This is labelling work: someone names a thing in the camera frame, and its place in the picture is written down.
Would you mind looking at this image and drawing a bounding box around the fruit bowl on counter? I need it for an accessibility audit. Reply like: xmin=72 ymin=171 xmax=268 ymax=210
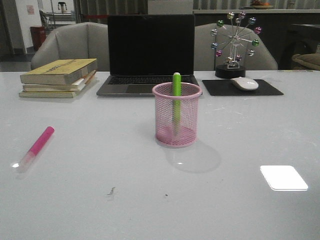
xmin=250 ymin=0 xmax=274 ymax=10

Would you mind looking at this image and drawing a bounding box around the top yellow book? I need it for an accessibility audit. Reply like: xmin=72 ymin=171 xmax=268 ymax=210
xmin=20 ymin=58 xmax=98 ymax=85

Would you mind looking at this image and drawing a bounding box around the pink mesh pen holder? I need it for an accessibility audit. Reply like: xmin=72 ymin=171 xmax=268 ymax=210
xmin=152 ymin=82 xmax=202 ymax=148

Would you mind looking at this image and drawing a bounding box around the red trash bin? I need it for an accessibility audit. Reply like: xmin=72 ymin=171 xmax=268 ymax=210
xmin=30 ymin=25 xmax=46 ymax=51

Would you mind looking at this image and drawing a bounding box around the white computer mouse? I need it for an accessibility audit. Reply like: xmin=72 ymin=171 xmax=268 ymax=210
xmin=230 ymin=77 xmax=259 ymax=91

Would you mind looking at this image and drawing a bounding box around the white cabinet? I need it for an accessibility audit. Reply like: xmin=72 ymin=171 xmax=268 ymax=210
xmin=147 ymin=0 xmax=193 ymax=15

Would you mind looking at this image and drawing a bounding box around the left beige armchair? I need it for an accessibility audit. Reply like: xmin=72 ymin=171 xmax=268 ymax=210
xmin=30 ymin=22 xmax=110 ymax=72

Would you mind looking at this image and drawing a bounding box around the middle cream book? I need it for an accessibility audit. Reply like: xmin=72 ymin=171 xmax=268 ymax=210
xmin=22 ymin=70 xmax=96 ymax=92

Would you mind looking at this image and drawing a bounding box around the grey laptop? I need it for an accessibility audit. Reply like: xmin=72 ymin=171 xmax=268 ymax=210
xmin=96 ymin=14 xmax=198 ymax=97

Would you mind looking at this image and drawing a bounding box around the black mouse pad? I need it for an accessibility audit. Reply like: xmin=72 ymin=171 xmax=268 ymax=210
xmin=202 ymin=79 xmax=283 ymax=96

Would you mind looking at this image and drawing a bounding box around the green highlighter pen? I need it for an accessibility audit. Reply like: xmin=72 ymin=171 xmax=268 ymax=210
xmin=172 ymin=72 xmax=182 ymax=136

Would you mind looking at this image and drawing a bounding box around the red barrier belt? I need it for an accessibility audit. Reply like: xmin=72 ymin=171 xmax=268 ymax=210
xmin=80 ymin=13 xmax=109 ymax=19

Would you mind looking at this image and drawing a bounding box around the yellow book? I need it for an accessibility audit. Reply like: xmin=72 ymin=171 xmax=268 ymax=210
xmin=18 ymin=83 xmax=89 ymax=99
xmin=20 ymin=58 xmax=98 ymax=85

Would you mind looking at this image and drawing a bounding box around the right beige armchair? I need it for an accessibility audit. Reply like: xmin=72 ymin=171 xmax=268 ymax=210
xmin=194 ymin=23 xmax=278 ymax=71

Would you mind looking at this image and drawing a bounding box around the bottom yellow book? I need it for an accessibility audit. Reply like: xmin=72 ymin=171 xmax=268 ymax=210
xmin=18 ymin=83 xmax=89 ymax=99

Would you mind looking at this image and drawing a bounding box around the beige armchair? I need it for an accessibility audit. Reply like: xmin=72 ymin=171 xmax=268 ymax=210
xmin=194 ymin=23 xmax=278 ymax=71
xmin=30 ymin=22 xmax=110 ymax=72

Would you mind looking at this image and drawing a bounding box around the ferris wheel desk ornament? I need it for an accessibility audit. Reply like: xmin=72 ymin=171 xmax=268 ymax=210
xmin=210 ymin=11 xmax=262 ymax=79

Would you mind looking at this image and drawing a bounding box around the pink highlighter pen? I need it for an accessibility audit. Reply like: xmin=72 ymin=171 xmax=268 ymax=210
xmin=15 ymin=126 xmax=55 ymax=173

